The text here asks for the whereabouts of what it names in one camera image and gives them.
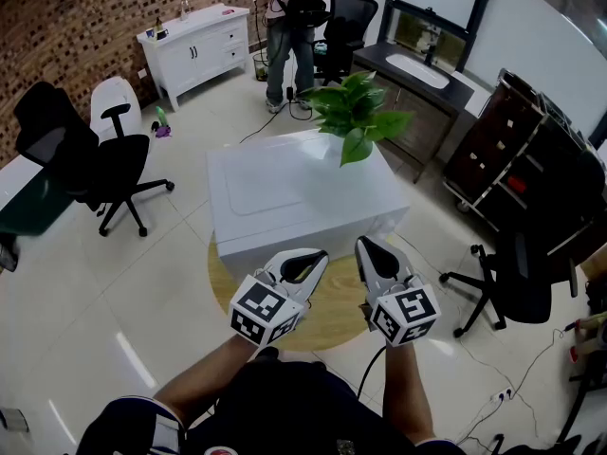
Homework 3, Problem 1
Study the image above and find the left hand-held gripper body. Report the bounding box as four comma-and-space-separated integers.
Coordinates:
229, 266, 312, 349

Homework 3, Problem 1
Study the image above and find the white rounded appliance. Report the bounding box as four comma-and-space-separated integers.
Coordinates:
89, 76, 143, 144

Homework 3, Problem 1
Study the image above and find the green desk with white top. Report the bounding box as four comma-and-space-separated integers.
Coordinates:
0, 154, 75, 237

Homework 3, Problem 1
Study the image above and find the black waste bin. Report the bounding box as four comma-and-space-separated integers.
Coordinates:
252, 52, 271, 82

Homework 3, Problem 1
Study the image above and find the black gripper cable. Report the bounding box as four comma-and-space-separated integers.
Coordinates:
356, 345, 388, 400

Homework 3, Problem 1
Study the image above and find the white drawer cabinet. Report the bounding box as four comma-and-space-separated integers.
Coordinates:
137, 3, 251, 112

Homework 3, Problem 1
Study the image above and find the dark sink cabinet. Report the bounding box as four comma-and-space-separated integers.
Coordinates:
353, 40, 475, 184

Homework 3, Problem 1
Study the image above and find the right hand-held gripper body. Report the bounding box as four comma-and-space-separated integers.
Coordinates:
364, 281, 442, 349

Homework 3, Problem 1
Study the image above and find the person's left forearm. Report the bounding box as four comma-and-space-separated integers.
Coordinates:
152, 333, 267, 428

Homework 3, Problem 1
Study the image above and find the white sink basin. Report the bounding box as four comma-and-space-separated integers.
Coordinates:
384, 52, 451, 89

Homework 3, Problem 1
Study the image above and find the person's right forearm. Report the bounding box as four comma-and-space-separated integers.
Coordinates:
381, 343, 437, 447

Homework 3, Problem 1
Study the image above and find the white power strip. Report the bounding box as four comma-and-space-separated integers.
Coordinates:
489, 385, 517, 405

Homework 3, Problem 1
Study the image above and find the person's dark clothed body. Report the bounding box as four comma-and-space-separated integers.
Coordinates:
75, 346, 475, 455

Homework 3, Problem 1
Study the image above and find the dark brown storage cart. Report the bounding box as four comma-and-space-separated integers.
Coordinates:
443, 68, 607, 255

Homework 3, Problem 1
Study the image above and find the green plant in white pot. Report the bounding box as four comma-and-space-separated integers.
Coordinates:
298, 71, 414, 169

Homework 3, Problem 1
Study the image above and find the black backpack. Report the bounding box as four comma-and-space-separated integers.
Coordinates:
273, 0, 331, 30

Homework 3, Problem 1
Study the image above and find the black office chair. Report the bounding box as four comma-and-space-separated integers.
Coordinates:
13, 82, 175, 239
438, 229, 580, 340
312, 0, 380, 87

